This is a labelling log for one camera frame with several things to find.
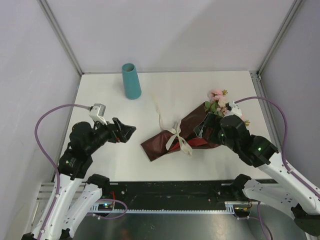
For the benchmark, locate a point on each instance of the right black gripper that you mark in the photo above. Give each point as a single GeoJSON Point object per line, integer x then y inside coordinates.
{"type": "Point", "coordinates": [211, 120]}

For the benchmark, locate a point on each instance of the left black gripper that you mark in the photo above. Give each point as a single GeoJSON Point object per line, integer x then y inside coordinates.
{"type": "Point", "coordinates": [122, 135]}

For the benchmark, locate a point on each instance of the cream ribbon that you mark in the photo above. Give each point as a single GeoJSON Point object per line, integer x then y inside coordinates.
{"type": "Point", "coordinates": [175, 131]}

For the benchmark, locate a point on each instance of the pink artificial flower bunch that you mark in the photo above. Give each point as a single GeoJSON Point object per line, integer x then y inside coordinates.
{"type": "Point", "coordinates": [216, 104]}

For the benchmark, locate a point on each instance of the dark red wrapping paper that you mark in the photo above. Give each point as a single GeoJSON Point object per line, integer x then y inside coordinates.
{"type": "Point", "coordinates": [154, 147]}

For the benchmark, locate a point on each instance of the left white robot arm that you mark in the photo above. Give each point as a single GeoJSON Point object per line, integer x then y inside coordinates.
{"type": "Point", "coordinates": [61, 216]}

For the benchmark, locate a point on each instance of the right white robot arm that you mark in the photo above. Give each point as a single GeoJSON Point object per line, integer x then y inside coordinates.
{"type": "Point", "coordinates": [300, 199]}

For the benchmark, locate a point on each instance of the teal conical vase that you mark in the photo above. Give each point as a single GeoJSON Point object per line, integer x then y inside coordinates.
{"type": "Point", "coordinates": [131, 82]}

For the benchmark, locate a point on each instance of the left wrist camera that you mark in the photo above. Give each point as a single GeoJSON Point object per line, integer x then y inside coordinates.
{"type": "Point", "coordinates": [97, 113]}

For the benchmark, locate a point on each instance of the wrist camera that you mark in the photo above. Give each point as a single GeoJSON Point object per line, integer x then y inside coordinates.
{"type": "Point", "coordinates": [97, 113]}
{"type": "Point", "coordinates": [232, 109]}

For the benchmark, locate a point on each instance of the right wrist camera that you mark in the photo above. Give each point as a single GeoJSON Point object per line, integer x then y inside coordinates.
{"type": "Point", "coordinates": [232, 109]}

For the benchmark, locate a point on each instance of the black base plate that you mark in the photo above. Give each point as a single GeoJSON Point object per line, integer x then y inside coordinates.
{"type": "Point", "coordinates": [174, 195]}

